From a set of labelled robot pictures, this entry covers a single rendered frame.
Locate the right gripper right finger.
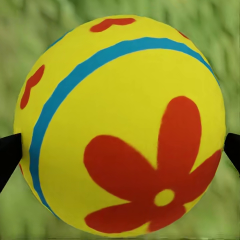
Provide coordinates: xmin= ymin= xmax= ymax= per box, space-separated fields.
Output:
xmin=223 ymin=133 xmax=240 ymax=172

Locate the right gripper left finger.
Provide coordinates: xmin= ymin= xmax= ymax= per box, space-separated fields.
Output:
xmin=0 ymin=133 xmax=22 ymax=193

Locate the easter egg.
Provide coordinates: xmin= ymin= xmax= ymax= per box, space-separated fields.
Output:
xmin=13 ymin=15 xmax=226 ymax=238

